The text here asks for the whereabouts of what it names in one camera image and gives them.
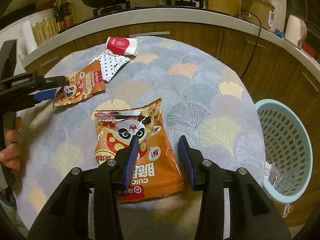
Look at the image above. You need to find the torn orange snack wrapper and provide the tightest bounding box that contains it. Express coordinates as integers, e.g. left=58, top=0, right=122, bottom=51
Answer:
left=53, top=60, right=105, bottom=107

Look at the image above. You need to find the clear plastic bag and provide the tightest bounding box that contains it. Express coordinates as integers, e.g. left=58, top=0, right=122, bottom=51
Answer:
left=265, top=161, right=283, bottom=188

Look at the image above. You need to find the white polka dot wrapper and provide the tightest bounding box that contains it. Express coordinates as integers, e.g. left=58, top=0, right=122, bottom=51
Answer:
left=91, top=49, right=131, bottom=83

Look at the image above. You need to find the orange panda snack bag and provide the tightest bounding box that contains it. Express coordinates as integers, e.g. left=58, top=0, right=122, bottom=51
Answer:
left=94, top=99, right=184, bottom=202

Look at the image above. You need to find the light blue trash basket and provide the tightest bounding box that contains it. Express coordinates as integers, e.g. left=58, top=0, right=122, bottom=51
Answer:
left=255, top=99, right=313, bottom=204

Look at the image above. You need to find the person's left hand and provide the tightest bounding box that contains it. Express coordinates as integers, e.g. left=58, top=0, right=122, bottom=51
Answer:
left=0, top=116, right=22, bottom=171

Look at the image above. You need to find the beige woven basket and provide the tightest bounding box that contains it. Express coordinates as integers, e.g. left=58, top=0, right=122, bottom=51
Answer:
left=31, top=17, right=58, bottom=46

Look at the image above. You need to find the dark sauce bottle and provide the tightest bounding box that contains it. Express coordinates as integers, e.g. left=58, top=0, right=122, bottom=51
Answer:
left=60, top=2, right=75, bottom=29

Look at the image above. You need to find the patterned tablecloth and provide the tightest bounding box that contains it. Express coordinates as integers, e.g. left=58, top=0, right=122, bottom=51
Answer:
left=14, top=36, right=265, bottom=229

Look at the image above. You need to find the black gas stove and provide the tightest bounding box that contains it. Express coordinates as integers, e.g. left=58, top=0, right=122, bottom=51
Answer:
left=81, top=1, right=231, bottom=23

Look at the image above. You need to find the red tray on counter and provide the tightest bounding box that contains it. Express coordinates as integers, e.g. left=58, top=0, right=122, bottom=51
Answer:
left=302, top=42, right=318, bottom=59

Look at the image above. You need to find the blue small container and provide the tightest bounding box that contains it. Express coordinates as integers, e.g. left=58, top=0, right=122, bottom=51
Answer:
left=274, top=29, right=285, bottom=38

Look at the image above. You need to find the white electric kettle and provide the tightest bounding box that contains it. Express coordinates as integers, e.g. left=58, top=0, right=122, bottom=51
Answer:
left=285, top=15, right=307, bottom=49

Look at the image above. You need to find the beige rice cooker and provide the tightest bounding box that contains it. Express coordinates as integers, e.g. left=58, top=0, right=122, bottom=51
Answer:
left=239, top=0, right=275, bottom=30

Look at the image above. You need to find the black power cable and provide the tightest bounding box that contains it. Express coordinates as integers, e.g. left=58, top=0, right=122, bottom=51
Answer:
left=240, top=11, right=263, bottom=80

